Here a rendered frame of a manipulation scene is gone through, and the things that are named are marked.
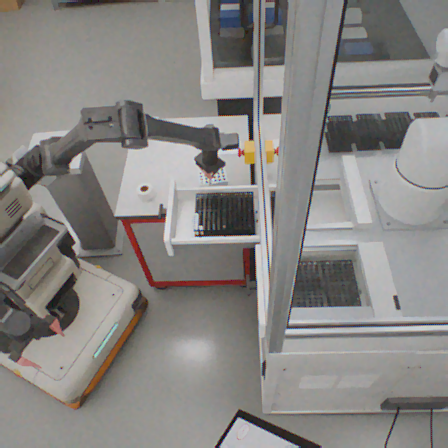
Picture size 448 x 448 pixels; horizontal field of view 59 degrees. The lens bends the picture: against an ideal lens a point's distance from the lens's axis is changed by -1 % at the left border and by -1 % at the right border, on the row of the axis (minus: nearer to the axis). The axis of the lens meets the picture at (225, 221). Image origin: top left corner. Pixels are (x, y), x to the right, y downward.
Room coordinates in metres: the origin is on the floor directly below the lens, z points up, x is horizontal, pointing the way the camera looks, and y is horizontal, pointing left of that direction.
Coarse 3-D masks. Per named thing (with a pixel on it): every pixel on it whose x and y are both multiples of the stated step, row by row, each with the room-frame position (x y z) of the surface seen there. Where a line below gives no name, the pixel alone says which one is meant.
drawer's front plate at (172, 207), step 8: (176, 184) 1.07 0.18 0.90; (176, 192) 1.04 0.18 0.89; (168, 200) 0.97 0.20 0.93; (176, 200) 1.02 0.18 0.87; (168, 208) 0.93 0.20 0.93; (176, 208) 0.99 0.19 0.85; (168, 216) 0.90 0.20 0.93; (176, 216) 0.96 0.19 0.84; (168, 224) 0.86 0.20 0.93; (168, 232) 0.82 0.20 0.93; (168, 240) 0.79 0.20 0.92; (168, 248) 0.79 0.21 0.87
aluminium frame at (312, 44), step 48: (336, 0) 0.36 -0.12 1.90; (288, 48) 0.41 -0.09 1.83; (336, 48) 0.37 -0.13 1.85; (288, 96) 0.39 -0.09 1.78; (288, 144) 0.36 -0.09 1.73; (288, 192) 0.36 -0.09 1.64; (288, 240) 0.37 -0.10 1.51; (288, 288) 0.36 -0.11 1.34; (288, 336) 0.36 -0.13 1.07; (336, 336) 0.35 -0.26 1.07; (384, 336) 0.34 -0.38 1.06; (432, 336) 0.33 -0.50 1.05
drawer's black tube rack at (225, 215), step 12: (240, 192) 1.00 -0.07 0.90; (252, 192) 1.00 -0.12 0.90; (204, 204) 0.96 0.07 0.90; (216, 204) 0.98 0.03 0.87; (228, 204) 0.95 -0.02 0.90; (240, 204) 0.94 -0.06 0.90; (252, 204) 0.94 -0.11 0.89; (204, 216) 0.90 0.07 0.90; (216, 216) 0.92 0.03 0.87; (228, 216) 0.89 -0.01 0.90; (240, 216) 0.89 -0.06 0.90; (252, 216) 0.88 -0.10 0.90; (204, 228) 0.85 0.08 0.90; (216, 228) 0.86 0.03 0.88; (228, 228) 0.86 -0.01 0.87; (240, 228) 0.83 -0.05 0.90; (252, 228) 0.83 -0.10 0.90
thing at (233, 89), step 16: (208, 16) 1.73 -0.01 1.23; (208, 32) 1.72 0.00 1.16; (208, 48) 1.72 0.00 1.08; (208, 64) 1.72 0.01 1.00; (208, 80) 1.72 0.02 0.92; (224, 80) 1.72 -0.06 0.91; (240, 80) 1.71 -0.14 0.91; (208, 96) 1.73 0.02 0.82; (224, 96) 1.72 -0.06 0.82; (240, 96) 1.71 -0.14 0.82; (224, 112) 1.75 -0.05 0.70; (240, 112) 1.74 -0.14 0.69
